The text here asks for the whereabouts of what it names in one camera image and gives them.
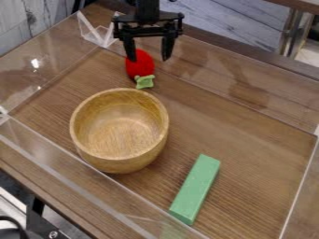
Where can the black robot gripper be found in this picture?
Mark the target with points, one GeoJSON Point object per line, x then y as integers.
{"type": "Point", "coordinates": [167, 26]}

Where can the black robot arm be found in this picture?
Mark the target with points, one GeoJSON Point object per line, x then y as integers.
{"type": "Point", "coordinates": [147, 10]}

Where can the red plush strawberry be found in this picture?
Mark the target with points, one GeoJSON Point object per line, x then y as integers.
{"type": "Point", "coordinates": [141, 70]}

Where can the round wooden bowl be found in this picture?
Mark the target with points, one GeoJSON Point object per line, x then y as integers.
{"type": "Point", "coordinates": [119, 129]}

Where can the metal table leg background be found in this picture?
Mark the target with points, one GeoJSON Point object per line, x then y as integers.
{"type": "Point", "coordinates": [295, 32]}

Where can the green rectangular block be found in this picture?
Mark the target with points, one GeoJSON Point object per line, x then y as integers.
{"type": "Point", "coordinates": [194, 190]}

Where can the clear acrylic corner bracket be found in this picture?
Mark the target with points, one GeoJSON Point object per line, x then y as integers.
{"type": "Point", "coordinates": [99, 35]}

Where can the clear acrylic tray wall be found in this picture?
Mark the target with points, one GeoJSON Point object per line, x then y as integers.
{"type": "Point", "coordinates": [104, 208]}

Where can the black table frame leg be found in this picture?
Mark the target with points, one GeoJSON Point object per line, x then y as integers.
{"type": "Point", "coordinates": [38, 225]}

